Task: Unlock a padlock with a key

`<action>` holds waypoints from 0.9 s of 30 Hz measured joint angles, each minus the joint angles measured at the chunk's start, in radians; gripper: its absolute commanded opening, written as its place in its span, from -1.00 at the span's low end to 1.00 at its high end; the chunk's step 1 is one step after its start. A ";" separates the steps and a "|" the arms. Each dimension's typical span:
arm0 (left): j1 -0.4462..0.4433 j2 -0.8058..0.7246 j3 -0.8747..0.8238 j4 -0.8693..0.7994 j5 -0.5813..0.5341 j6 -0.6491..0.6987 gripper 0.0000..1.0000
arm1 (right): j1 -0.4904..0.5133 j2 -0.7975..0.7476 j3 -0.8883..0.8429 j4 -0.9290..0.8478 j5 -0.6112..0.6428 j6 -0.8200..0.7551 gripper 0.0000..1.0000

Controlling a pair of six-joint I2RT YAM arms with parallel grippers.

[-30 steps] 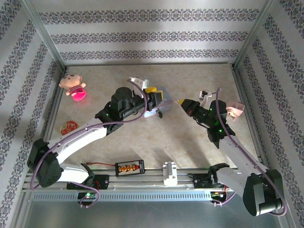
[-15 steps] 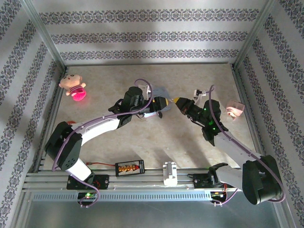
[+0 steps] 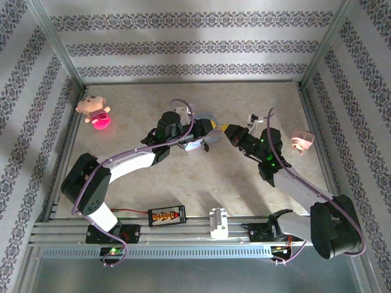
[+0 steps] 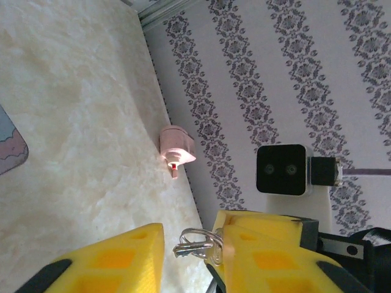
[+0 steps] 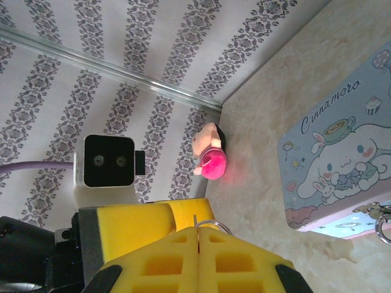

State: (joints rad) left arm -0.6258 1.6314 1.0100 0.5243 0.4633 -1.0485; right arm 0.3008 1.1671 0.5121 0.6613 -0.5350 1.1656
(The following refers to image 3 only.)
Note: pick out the pastel cartoon tin box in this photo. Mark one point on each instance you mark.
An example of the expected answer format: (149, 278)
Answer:
(210, 138)

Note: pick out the black padlock silver shackle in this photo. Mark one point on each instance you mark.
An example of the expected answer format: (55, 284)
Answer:
(205, 147)

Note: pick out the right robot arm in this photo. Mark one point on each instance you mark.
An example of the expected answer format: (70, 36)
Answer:
(299, 189)

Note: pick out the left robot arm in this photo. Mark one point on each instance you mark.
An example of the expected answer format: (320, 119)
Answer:
(128, 164)

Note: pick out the small pink toy figure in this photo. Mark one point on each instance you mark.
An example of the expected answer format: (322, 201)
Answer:
(302, 137)

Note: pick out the pink plush doll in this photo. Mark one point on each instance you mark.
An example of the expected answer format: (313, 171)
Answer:
(91, 107)

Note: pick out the black voltage display module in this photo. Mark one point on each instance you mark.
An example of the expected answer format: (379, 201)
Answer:
(166, 216)

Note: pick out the small circuit board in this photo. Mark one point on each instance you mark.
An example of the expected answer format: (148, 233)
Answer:
(279, 250)
(113, 251)

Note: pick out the grey metal sheet panel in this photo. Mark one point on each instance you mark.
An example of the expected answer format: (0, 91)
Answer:
(195, 276)

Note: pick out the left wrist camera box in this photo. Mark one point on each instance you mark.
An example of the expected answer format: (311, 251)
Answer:
(183, 111)

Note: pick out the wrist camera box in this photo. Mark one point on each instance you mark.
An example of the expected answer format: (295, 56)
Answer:
(253, 119)
(183, 111)

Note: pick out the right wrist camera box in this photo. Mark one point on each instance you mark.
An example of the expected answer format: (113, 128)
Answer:
(253, 119)

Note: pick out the aluminium rear rail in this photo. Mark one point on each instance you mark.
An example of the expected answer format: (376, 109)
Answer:
(189, 81)

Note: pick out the aluminium side rail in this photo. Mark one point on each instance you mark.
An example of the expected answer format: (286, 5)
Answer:
(314, 122)
(65, 134)

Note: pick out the white plastic bracket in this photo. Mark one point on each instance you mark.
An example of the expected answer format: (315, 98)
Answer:
(218, 222)

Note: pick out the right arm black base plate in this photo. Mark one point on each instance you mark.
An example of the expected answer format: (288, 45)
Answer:
(259, 236)

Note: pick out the aluminium front rail beam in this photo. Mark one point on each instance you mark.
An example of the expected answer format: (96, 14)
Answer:
(183, 232)

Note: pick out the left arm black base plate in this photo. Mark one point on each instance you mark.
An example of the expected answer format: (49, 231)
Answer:
(131, 233)

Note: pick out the aluminium frame post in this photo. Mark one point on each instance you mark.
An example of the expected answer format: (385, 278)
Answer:
(327, 42)
(52, 39)

